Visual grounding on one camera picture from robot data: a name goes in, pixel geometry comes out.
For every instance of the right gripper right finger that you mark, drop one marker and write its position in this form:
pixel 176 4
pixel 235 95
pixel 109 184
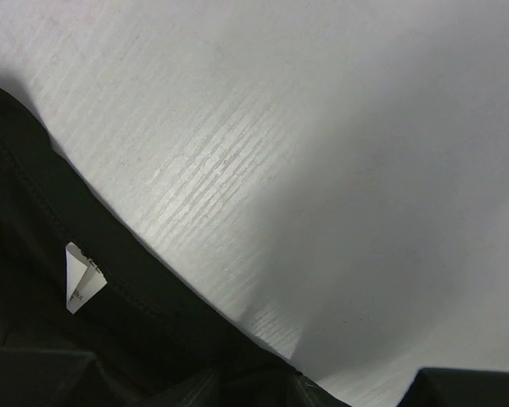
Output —
pixel 430 387

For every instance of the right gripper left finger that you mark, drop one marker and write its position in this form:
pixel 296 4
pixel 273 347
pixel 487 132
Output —
pixel 66 378

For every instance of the black printed t shirt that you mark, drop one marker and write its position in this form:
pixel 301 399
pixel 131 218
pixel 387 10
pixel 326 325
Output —
pixel 73 278

